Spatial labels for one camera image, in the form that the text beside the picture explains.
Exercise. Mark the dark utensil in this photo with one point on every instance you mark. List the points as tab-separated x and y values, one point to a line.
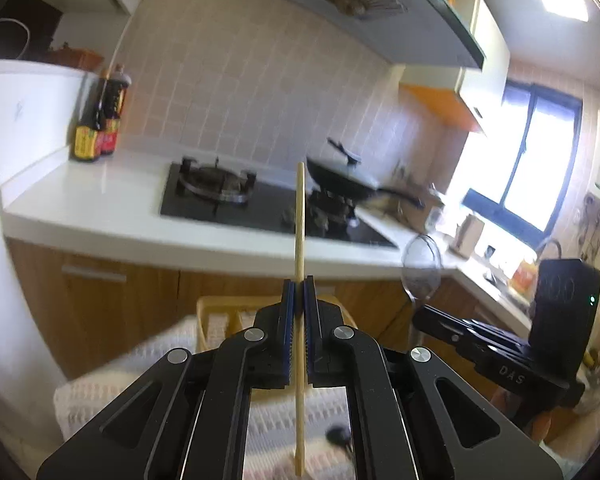
339	435

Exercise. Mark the wall cabinet with orange underside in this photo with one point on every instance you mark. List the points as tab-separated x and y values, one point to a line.
480	65

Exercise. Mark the orange detergent bottle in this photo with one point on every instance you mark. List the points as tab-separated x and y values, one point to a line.
525	275

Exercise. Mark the red label sauce bottle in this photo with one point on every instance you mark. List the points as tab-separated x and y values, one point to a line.
114	110

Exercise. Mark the yellow plastic utensil basket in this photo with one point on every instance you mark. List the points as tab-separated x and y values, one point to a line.
215	310

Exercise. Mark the metal sink faucet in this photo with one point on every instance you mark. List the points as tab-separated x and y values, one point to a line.
550	247

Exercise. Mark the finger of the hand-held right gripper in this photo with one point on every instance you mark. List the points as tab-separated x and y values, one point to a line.
460	332
480	325

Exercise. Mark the black glass gas stove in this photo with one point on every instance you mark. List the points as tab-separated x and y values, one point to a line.
215	205

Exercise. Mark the person's right hand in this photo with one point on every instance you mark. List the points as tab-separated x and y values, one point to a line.
540	427

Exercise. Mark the wooden chopstick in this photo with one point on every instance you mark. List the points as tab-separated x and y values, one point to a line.
300	220

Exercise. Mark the grey range hood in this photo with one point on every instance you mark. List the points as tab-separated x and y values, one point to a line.
380	25

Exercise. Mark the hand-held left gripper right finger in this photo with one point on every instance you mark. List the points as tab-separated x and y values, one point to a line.
308	330

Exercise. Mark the black wok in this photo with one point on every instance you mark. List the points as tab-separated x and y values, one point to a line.
340	180

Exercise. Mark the dark framed window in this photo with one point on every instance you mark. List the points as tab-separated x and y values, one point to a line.
530	160

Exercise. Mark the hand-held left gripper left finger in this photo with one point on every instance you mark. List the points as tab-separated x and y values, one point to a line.
290	330

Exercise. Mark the dark soy sauce bottle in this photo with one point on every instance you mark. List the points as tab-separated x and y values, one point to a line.
86	135

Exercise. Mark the striped woven mat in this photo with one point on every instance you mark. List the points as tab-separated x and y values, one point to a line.
105	395

